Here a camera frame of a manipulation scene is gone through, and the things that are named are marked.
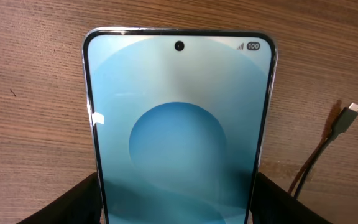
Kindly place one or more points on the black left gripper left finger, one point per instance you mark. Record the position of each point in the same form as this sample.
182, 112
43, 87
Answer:
80, 205

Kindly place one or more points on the blue screen smartphone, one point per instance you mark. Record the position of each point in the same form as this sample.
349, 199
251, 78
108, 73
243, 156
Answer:
177, 119

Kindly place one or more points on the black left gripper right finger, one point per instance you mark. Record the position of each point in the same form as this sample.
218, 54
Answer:
272, 205

